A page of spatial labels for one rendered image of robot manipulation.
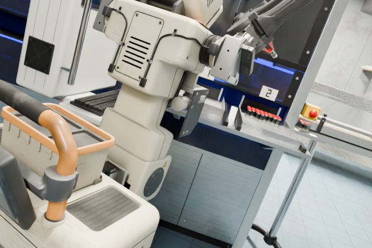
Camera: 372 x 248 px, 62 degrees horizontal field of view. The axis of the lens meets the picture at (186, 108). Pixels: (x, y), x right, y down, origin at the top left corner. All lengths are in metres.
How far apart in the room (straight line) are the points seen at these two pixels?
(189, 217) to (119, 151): 1.07
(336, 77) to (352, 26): 1.37
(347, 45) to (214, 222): 8.08
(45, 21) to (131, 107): 0.52
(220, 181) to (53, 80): 1.07
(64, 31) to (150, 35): 0.46
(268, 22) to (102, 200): 0.65
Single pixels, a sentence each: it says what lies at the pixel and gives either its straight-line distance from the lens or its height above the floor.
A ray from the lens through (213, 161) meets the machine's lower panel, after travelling 1.80.
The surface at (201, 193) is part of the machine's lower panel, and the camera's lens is 1.88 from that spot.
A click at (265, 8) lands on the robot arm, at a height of 1.35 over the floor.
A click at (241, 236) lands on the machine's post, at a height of 0.16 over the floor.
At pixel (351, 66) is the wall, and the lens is 9.61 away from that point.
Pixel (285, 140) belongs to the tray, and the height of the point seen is 0.90.
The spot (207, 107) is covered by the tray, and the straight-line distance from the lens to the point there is 1.43.
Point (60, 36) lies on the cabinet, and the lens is 1.24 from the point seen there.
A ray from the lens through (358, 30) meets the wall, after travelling 9.64.
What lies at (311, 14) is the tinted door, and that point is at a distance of 1.73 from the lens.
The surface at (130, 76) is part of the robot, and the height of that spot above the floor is 1.04.
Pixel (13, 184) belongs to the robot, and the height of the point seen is 0.90.
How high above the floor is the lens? 1.22
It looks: 14 degrees down
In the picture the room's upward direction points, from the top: 18 degrees clockwise
